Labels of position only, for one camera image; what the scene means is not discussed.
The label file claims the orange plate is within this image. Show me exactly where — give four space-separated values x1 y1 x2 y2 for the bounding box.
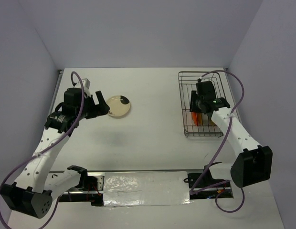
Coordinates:
191 112 199 126

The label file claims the cream plate with black mark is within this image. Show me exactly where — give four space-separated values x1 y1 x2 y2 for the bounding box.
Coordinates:
106 95 131 117

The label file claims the wire dish rack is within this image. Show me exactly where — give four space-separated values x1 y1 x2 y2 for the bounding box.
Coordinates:
178 71 226 138

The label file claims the yellow patterned plate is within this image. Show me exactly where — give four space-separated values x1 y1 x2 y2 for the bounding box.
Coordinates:
197 113 203 126

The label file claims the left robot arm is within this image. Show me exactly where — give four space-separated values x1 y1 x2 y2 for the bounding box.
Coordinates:
0 88 109 219

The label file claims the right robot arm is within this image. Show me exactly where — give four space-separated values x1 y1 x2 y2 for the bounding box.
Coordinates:
190 80 273 187

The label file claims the silver foil tape sheet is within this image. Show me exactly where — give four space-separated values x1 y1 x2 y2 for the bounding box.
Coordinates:
103 171 190 207

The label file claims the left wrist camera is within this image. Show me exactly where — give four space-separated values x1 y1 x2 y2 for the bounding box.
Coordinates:
75 78 91 96

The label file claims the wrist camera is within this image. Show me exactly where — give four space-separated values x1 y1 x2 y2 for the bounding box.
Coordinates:
197 77 212 83
75 78 91 96

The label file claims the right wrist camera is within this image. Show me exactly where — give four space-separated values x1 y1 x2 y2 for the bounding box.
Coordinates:
197 77 212 83

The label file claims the metal base rail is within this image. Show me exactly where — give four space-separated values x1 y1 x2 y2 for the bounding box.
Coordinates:
60 170 233 207

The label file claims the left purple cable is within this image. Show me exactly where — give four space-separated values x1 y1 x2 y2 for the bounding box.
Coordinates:
0 71 86 229

